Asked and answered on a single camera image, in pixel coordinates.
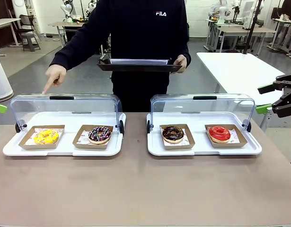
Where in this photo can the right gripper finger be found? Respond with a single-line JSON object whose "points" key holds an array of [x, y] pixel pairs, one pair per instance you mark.
{"points": [[283, 81], [283, 107]]}

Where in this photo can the brown cardboard donut tray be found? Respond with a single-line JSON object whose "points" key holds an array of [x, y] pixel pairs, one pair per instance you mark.
{"points": [[190, 143], [240, 143], [24, 144], [79, 144]]}

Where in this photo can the yellow glazed sprinkle donut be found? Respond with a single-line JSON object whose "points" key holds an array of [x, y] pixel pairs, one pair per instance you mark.
{"points": [[41, 138]]}

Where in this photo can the white printed paper liner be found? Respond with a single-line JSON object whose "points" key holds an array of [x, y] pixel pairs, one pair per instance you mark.
{"points": [[83, 140], [186, 142], [29, 142], [233, 135]]}

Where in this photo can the chocolate donut with nut bits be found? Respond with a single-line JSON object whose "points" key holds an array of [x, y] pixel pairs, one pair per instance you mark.
{"points": [[167, 135]]}

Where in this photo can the black serving tray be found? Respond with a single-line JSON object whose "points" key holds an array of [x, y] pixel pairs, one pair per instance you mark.
{"points": [[135, 67]]}

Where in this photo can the person's right forearm navy sleeve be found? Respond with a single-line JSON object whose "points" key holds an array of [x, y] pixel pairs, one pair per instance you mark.
{"points": [[72, 52]]}

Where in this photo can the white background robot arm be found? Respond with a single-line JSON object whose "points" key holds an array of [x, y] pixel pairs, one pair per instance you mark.
{"points": [[223, 14], [66, 11]]}

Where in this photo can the person's left forearm navy sleeve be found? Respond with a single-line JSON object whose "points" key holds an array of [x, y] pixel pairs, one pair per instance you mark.
{"points": [[186, 48]]}

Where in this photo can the red glazed donut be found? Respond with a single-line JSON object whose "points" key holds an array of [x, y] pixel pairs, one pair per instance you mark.
{"points": [[212, 134]]}

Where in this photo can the chocolate donut with colourful sprinkles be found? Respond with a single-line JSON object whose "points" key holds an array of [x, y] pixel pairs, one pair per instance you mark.
{"points": [[93, 135]]}

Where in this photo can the seated background person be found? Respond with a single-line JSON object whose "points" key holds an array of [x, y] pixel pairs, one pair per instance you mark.
{"points": [[216, 9]]}

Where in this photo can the person in navy sweatshirt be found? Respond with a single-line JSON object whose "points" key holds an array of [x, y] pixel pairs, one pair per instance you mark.
{"points": [[140, 35]]}

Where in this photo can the person's right hand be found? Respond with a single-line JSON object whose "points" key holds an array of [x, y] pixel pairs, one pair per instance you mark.
{"points": [[56, 73]]}

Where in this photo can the person's left hand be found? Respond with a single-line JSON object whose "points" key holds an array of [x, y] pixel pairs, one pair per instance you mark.
{"points": [[183, 62]]}

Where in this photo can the white cylindrical appliance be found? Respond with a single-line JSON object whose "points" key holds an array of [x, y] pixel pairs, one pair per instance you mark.
{"points": [[1, 80]]}

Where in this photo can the clear display case lid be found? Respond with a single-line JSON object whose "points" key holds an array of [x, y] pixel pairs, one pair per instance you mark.
{"points": [[230, 104], [88, 104]]}

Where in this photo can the white rectangular side table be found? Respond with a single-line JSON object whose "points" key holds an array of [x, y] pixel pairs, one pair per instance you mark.
{"points": [[230, 68]]}

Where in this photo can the black tripod stand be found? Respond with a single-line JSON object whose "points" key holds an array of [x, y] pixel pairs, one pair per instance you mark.
{"points": [[250, 28]]}

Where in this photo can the long grey lab workbench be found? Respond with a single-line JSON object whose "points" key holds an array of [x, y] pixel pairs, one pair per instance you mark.
{"points": [[240, 30]]}

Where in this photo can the white display case base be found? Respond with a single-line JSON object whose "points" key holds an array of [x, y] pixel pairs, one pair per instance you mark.
{"points": [[68, 132], [198, 132]]}

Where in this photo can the grey step stool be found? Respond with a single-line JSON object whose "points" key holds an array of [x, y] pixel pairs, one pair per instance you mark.
{"points": [[31, 40]]}

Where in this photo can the white desk with dark panel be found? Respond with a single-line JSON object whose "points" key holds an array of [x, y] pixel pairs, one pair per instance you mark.
{"points": [[5, 22]]}

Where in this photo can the black office chair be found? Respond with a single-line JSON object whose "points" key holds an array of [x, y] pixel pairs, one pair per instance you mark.
{"points": [[27, 22]]}

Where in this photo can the wooden top lab desk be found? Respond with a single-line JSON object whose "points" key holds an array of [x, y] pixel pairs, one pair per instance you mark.
{"points": [[64, 24]]}

